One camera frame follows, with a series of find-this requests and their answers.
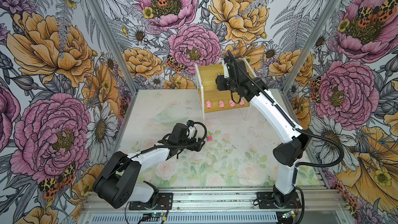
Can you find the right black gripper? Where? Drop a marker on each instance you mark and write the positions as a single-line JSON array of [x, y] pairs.
[[220, 82]]

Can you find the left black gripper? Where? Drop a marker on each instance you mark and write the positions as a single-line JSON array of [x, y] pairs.
[[197, 148]]

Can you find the pink car green roof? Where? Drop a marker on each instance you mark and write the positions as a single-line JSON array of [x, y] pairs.
[[208, 136]]

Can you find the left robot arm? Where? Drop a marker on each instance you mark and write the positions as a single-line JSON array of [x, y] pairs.
[[118, 184]]

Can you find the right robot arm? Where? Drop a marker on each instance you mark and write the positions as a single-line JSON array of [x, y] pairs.
[[294, 142]]

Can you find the two-tier bamboo shelf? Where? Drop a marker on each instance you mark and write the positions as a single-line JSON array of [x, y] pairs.
[[229, 117]]

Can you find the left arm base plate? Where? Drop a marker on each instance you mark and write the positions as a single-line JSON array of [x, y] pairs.
[[162, 201]]

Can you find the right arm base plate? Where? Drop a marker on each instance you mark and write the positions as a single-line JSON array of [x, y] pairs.
[[271, 200]]

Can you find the left aluminium corner post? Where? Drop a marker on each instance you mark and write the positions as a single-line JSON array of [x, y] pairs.
[[96, 8]]

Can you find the aluminium corner post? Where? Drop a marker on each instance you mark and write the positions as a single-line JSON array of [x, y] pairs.
[[96, 8], [314, 34]]

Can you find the right aluminium corner post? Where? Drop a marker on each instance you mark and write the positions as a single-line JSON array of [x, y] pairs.
[[314, 34]]

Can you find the aluminium front rail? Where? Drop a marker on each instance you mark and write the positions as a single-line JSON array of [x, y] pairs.
[[224, 206]]

